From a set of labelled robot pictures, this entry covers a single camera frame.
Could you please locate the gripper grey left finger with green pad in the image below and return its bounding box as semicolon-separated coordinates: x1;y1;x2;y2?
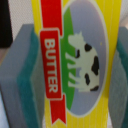
0;24;44;128

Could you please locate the yellow butter box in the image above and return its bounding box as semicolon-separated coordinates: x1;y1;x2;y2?
31;0;122;128

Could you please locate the gripper grey right finger with green pad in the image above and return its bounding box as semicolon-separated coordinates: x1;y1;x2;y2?
109;27;128;128

